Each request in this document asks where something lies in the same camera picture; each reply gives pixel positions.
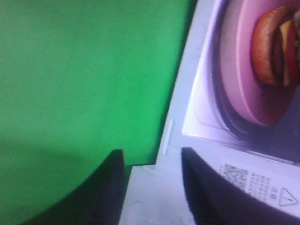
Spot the white microwave oven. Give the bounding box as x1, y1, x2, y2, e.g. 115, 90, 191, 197
120, 0, 300, 225

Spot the burger with sesame bun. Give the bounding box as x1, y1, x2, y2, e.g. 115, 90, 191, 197
251, 6, 300, 86

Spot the glass microwave turntable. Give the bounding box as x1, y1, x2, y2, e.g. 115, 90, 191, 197
210, 0, 256, 141

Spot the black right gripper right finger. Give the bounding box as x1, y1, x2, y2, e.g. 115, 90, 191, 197
181, 147, 300, 225

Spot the green table cloth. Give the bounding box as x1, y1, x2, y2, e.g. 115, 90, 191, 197
0, 0, 196, 225

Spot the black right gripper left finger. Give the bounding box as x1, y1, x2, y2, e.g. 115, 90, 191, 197
25, 150, 124, 225

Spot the pink round plate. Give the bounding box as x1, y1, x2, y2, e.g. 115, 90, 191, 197
235, 0, 300, 127

